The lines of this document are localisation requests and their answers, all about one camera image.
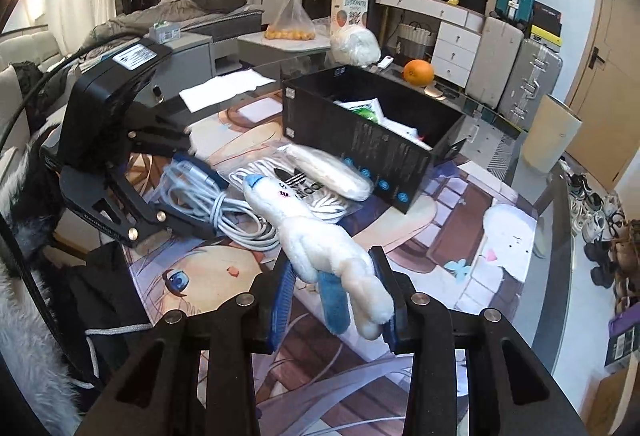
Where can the wicker basket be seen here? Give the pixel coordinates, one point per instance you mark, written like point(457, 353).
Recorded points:
point(415, 41)

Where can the black cardboard box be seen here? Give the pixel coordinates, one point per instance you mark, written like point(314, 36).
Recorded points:
point(380, 156)

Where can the green white packet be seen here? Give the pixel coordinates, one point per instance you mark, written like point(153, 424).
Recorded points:
point(365, 108)

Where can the bed with grey blanket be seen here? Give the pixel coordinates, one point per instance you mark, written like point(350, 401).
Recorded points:
point(200, 11)

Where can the plastic bag of small oranges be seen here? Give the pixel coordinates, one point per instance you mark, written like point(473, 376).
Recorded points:
point(290, 31)

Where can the white cylindrical bin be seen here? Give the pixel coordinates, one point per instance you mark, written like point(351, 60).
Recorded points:
point(550, 131)

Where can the stack of black boxes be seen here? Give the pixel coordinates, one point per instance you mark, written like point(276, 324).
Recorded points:
point(546, 21)

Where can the orange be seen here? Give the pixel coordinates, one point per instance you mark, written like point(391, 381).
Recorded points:
point(418, 72)

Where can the white side table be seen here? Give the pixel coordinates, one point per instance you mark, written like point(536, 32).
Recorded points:
point(285, 50)

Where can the beige door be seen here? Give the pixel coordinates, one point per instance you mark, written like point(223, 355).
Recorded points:
point(615, 66)

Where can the white printed carton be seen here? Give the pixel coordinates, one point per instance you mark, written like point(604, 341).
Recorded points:
point(350, 8)

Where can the printed table mat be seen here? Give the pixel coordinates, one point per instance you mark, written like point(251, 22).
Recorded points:
point(425, 226)

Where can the white desk with drawers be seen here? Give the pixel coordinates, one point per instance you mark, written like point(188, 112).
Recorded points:
point(452, 51)

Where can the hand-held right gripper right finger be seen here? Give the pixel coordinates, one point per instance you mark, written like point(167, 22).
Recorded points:
point(394, 338)

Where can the silver suitcase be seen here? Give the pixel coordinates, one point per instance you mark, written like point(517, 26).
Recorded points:
point(530, 81)

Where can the purple box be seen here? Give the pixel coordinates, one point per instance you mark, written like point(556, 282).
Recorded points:
point(625, 341)

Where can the beige suitcase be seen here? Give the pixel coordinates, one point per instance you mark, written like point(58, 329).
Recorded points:
point(492, 56)

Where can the grey side cabinet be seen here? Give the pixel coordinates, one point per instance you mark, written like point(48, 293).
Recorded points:
point(195, 51)

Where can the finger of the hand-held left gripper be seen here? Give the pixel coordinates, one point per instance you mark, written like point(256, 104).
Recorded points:
point(200, 171)
point(190, 222)

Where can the crumpled white plastic bag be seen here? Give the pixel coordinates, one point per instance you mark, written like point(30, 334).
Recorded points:
point(356, 47)

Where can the white blue plush toy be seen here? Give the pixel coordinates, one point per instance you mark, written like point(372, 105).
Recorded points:
point(310, 236)

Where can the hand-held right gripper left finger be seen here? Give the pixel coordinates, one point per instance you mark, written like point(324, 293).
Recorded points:
point(281, 306)

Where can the pile of shoes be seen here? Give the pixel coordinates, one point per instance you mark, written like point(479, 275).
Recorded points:
point(600, 226)

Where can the cream sofa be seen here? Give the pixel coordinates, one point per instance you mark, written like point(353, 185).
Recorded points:
point(25, 61)

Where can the person's black clothing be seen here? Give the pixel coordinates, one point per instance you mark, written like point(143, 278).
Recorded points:
point(110, 296)

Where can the small white device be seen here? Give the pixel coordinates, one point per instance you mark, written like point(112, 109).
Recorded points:
point(385, 62)

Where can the white paper napkin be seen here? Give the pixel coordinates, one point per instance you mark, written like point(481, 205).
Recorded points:
point(220, 88)

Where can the black bag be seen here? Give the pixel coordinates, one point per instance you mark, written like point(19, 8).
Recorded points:
point(470, 1)

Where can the small white box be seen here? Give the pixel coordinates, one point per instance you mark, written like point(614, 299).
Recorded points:
point(165, 32)

